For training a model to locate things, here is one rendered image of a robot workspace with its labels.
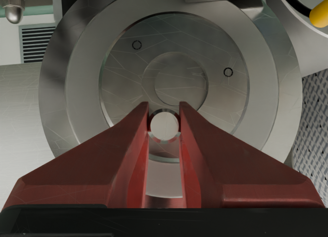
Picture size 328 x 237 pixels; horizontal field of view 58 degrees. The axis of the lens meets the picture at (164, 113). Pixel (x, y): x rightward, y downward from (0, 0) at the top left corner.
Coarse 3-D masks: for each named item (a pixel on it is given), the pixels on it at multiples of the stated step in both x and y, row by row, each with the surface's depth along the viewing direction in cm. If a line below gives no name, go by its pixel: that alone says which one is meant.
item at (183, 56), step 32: (128, 32) 14; (160, 32) 15; (192, 32) 15; (224, 32) 15; (128, 64) 14; (160, 64) 15; (192, 64) 15; (224, 64) 15; (128, 96) 14; (160, 96) 14; (192, 96) 15; (224, 96) 14; (224, 128) 14; (160, 160) 14
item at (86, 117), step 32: (128, 0) 16; (160, 0) 16; (224, 0) 16; (96, 32) 16; (256, 32) 16; (96, 64) 16; (256, 64) 16; (96, 96) 16; (256, 96) 16; (96, 128) 15; (256, 128) 16; (160, 192) 15
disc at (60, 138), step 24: (96, 0) 17; (240, 0) 17; (72, 24) 16; (264, 24) 17; (48, 48) 16; (72, 48) 16; (288, 48) 17; (48, 72) 16; (288, 72) 17; (48, 96) 16; (288, 96) 17; (48, 120) 16; (288, 120) 17; (48, 144) 16; (72, 144) 16; (288, 144) 16
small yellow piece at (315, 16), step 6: (288, 0) 13; (294, 0) 13; (324, 0) 11; (294, 6) 13; (300, 6) 13; (306, 6) 13; (318, 6) 12; (324, 6) 11; (300, 12) 13; (306, 12) 12; (312, 12) 12; (318, 12) 12; (324, 12) 11; (312, 18) 12; (318, 18) 12; (324, 18) 11; (318, 24) 12; (324, 24) 12
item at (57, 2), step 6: (54, 0) 17; (60, 0) 17; (66, 0) 18; (72, 0) 20; (54, 6) 17; (60, 6) 17; (66, 6) 18; (54, 12) 17; (60, 12) 17; (54, 18) 17; (60, 18) 17
